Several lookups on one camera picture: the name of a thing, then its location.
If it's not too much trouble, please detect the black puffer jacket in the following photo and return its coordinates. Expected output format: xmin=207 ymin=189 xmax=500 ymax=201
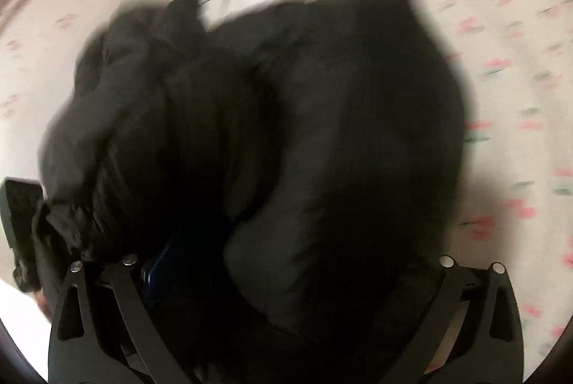
xmin=38 ymin=0 xmax=468 ymax=384

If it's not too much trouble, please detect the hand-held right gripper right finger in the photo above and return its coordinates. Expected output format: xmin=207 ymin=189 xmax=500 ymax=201
xmin=403 ymin=255 xmax=525 ymax=384

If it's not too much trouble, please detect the white duvet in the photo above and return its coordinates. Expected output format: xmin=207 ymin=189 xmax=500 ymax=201
xmin=0 ymin=280 xmax=51 ymax=349

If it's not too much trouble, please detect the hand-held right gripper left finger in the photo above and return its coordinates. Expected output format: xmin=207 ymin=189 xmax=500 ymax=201
xmin=48 ymin=231 xmax=194 ymax=384

